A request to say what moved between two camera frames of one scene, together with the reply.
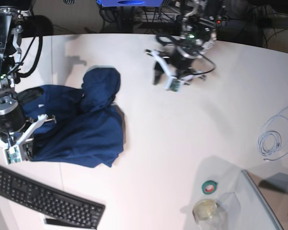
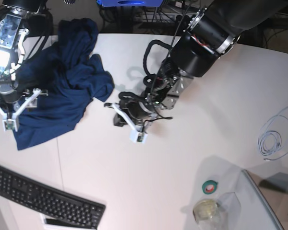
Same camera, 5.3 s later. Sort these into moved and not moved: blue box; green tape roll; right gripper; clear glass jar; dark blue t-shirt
Moved: right gripper; dark blue t-shirt
Not moved: clear glass jar; blue box; green tape roll
